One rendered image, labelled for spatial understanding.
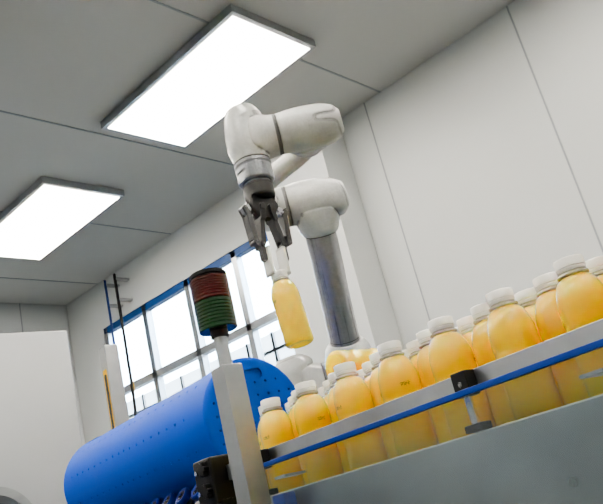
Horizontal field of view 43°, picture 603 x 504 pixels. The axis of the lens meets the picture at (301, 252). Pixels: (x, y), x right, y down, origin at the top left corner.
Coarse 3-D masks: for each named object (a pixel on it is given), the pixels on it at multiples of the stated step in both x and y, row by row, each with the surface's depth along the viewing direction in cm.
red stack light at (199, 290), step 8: (192, 280) 124; (200, 280) 123; (208, 280) 122; (216, 280) 123; (224, 280) 124; (192, 288) 124; (200, 288) 122; (208, 288) 122; (216, 288) 122; (224, 288) 123; (192, 296) 124; (200, 296) 122; (208, 296) 122
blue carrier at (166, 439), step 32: (192, 384) 182; (256, 384) 178; (288, 384) 184; (160, 416) 186; (192, 416) 171; (256, 416) 175; (96, 448) 216; (128, 448) 196; (160, 448) 182; (192, 448) 171; (224, 448) 167; (64, 480) 229; (96, 480) 210; (128, 480) 196; (160, 480) 186; (192, 480) 178
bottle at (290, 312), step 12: (276, 288) 171; (288, 288) 170; (276, 300) 170; (288, 300) 169; (300, 300) 171; (276, 312) 170; (288, 312) 168; (300, 312) 168; (288, 324) 167; (300, 324) 167; (288, 336) 166; (300, 336) 165; (312, 336) 167; (288, 348) 169
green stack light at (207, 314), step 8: (216, 296) 122; (224, 296) 122; (200, 304) 122; (208, 304) 121; (216, 304) 121; (224, 304) 122; (232, 304) 124; (200, 312) 122; (208, 312) 121; (216, 312) 121; (224, 312) 121; (232, 312) 122; (200, 320) 121; (208, 320) 120; (216, 320) 120; (224, 320) 120; (232, 320) 121; (200, 328) 121; (208, 328) 120; (216, 328) 121; (232, 328) 124; (208, 336) 125
